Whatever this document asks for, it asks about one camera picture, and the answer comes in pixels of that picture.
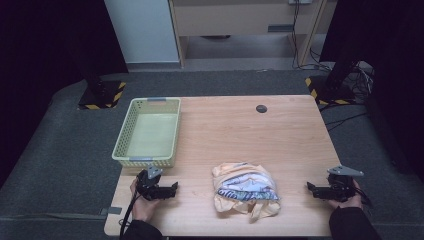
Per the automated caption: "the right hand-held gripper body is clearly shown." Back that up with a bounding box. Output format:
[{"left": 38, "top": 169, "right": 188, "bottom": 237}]
[{"left": 319, "top": 165, "right": 365, "bottom": 203}]

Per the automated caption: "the person's left hand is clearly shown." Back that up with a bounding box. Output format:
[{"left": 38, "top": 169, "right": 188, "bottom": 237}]
[{"left": 129, "top": 178, "right": 162, "bottom": 223}]

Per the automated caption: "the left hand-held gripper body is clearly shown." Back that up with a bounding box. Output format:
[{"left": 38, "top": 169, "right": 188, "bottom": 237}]
[{"left": 136, "top": 165, "right": 172, "bottom": 201}]

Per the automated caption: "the person's right hand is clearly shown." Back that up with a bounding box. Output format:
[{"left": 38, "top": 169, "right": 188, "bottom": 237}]
[{"left": 327, "top": 179, "right": 365, "bottom": 210}]

